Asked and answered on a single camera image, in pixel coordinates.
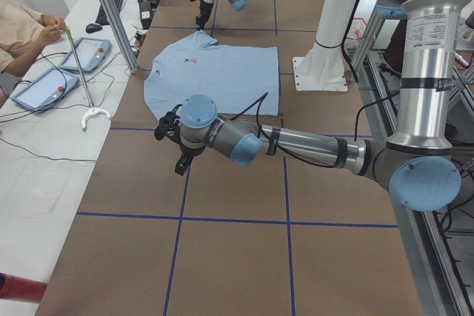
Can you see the black computer mouse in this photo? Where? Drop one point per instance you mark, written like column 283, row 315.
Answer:
column 93, row 28

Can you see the person's hand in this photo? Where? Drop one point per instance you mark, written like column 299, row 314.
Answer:
column 54, row 26

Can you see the blue teach pendant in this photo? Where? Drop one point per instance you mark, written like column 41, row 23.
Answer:
column 42, row 93
column 91, row 52

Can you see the far blue teach pendant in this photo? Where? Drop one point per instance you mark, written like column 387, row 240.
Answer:
column 91, row 52

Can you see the black power adapter box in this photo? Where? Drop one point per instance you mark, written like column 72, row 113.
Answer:
column 145, row 14

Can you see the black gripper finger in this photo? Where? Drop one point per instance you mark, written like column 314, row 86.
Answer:
column 201, row 21
column 183, row 164

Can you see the white reacher grabber stick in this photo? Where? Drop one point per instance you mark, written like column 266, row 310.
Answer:
column 93, row 110

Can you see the light blue t-shirt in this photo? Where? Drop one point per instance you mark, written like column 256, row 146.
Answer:
column 233, row 76

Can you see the near blue teach pendant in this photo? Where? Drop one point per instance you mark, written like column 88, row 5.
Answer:
column 42, row 93

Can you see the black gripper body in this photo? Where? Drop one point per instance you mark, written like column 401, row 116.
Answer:
column 187, row 152
column 203, row 10

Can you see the red fire extinguisher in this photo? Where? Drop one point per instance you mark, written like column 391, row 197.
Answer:
column 21, row 289

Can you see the seated person beige shirt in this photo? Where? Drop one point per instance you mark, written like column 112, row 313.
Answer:
column 20, row 29

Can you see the aluminium frame rack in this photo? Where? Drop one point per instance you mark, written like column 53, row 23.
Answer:
column 417, row 165

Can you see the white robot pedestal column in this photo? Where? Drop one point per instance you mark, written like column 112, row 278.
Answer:
column 322, row 69

